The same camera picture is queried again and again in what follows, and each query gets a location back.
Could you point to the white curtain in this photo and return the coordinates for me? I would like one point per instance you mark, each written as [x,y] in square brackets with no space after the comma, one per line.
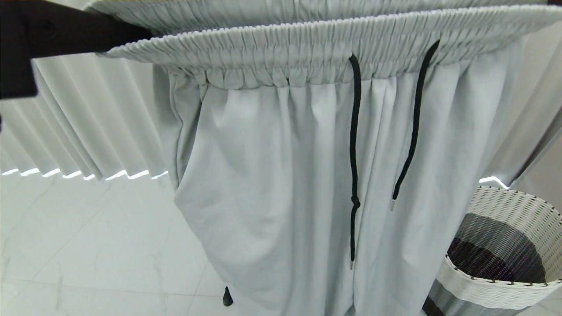
[88,114]

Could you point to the pale grey garment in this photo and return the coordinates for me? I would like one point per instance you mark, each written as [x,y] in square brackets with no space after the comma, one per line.
[285,153]

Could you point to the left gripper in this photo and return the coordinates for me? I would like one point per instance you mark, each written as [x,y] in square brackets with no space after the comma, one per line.
[15,48]

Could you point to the white laundry basket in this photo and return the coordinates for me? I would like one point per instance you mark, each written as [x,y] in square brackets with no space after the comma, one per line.
[505,245]

